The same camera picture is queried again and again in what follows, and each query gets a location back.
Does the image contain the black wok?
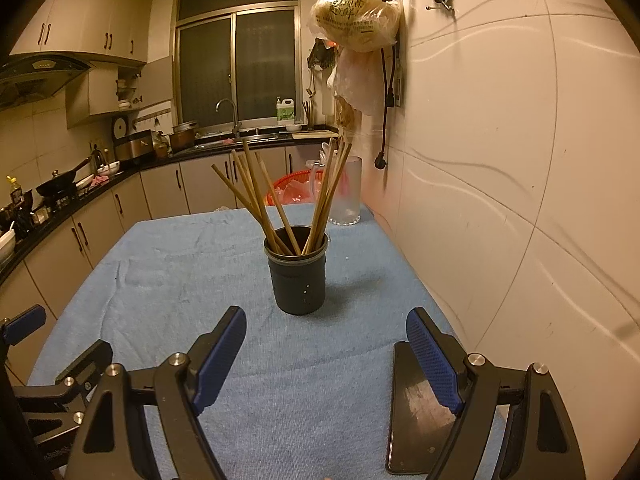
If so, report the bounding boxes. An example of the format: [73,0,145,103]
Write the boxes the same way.
[35,156,93,197]

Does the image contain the bunch of wooden chopsticks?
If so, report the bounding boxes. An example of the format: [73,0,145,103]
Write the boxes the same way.
[210,137,353,257]

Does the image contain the grey kitchen base cabinets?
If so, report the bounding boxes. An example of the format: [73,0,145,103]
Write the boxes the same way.
[0,142,341,386]

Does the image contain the clear plastic jug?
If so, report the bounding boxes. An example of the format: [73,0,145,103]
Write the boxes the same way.
[306,156,362,226]

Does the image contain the metal sink faucet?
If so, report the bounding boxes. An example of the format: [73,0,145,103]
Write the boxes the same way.
[216,98,242,138]

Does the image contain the black smartphone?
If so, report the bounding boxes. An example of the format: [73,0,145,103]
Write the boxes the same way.
[386,341,496,476]

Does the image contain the brown cooking pot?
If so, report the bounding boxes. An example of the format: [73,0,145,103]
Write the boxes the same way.
[169,121,198,151]

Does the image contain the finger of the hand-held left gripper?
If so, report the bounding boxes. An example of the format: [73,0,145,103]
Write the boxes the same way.
[12,339,115,413]
[0,304,47,346]

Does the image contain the grey wall cabinets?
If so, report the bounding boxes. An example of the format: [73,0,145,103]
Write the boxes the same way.
[10,0,173,128]

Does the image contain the kitchen window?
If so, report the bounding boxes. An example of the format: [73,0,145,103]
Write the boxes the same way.
[172,0,303,128]

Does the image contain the clear hanging plastic bags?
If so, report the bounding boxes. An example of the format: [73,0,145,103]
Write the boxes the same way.
[327,47,386,128]

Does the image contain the steel kitchen sink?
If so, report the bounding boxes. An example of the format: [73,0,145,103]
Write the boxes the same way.
[197,132,281,148]

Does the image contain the black power cable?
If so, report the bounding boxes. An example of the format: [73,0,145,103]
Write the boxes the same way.
[375,47,393,170]

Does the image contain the wall power strip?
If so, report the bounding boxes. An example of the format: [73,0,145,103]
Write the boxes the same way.
[392,40,403,108]

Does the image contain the range hood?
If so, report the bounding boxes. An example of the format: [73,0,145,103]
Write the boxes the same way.
[0,54,93,111]

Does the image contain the red plastic basket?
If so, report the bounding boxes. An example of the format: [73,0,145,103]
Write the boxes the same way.
[264,170,326,207]

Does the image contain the large yellowish hanging plastic bag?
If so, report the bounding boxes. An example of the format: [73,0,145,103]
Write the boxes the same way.
[311,0,403,53]

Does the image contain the dark grey utensil holder cup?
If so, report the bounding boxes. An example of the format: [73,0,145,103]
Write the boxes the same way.
[264,226,330,316]

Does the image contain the blue towel table cover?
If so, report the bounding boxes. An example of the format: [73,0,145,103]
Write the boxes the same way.
[27,205,503,480]

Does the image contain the black kitchen countertop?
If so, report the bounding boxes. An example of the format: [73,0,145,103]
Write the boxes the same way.
[0,130,341,286]

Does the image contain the metal countertop appliance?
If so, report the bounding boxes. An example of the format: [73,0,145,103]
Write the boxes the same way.
[114,130,155,162]

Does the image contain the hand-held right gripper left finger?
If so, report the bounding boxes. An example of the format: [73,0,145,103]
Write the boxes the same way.
[65,305,247,480]

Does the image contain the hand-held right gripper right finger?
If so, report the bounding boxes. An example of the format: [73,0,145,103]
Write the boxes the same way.
[405,307,587,480]

